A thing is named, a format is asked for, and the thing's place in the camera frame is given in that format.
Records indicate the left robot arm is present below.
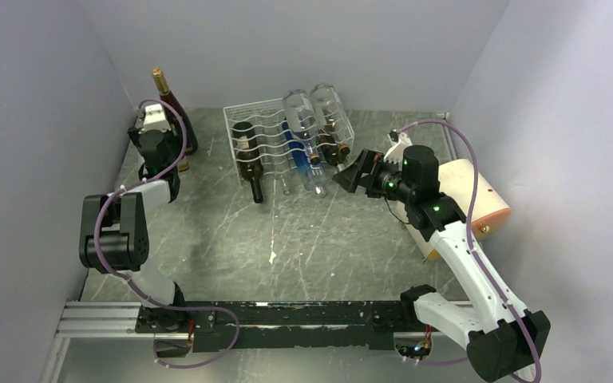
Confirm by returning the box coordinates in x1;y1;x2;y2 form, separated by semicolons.
79;129;189;332

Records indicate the cream cylindrical container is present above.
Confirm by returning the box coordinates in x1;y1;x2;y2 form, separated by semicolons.
393;159;512;262

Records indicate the dark green wine bottle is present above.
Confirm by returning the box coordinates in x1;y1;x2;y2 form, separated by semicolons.
231;121;264;203

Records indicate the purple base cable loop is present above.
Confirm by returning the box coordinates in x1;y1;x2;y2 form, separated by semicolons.
152;307;242;370

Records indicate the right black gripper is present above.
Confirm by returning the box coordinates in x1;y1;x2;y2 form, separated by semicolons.
333;148;415;204

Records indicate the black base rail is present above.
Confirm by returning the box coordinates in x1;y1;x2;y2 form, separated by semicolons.
55;300;477;354

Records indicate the blue vodka bottle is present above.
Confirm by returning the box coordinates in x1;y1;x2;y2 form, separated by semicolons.
282;120;326;197

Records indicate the dark bottle silver cap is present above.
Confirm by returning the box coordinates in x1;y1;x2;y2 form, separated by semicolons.
316;129;351;166

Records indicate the white wire wine rack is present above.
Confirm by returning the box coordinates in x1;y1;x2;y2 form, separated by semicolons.
223;99;327;193

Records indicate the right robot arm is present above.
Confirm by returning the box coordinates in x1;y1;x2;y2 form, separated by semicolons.
332;145;551;382

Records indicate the dark red wine bottle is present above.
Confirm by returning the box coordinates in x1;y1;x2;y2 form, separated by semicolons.
152;67;199;156

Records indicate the clear bottle orange label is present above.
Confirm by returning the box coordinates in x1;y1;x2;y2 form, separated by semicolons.
177;156;190;173

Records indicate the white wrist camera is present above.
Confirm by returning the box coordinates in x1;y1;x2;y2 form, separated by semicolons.
135;104;171;133
384;130;413;165

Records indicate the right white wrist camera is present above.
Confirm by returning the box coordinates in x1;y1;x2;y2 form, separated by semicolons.
384;130;413;165

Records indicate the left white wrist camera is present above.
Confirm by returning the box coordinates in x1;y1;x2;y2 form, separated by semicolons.
135;104;171;133

